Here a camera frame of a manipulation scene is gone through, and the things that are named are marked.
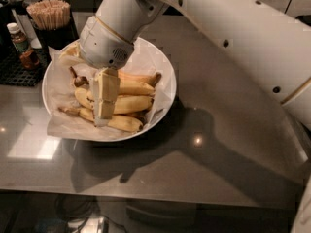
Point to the small dark red jar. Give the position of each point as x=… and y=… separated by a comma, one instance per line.
x=29, y=60

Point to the yellow banana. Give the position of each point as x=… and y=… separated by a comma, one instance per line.
x=124, y=123
x=125, y=104
x=125, y=87

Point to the orange-tinted back banana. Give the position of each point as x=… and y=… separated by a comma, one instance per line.
x=152, y=80

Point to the black grid mat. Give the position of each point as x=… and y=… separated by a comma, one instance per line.
x=13, y=73

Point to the dark-lidded jar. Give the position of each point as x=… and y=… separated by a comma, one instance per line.
x=31, y=2
x=17, y=5

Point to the white bowl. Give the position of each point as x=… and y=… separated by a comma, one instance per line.
x=58, y=91

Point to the brown banana stem piece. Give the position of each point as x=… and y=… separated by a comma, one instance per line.
x=77, y=80

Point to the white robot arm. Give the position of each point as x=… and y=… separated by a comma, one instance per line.
x=274, y=51

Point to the small sauce bottle white cap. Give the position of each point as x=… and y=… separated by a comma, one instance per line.
x=18, y=38

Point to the white paper liner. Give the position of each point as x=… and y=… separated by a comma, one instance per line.
x=148, y=88

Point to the black cup of wooden sticks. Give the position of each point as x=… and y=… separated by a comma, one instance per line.
x=54, y=22

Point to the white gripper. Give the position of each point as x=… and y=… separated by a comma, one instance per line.
x=103, y=48

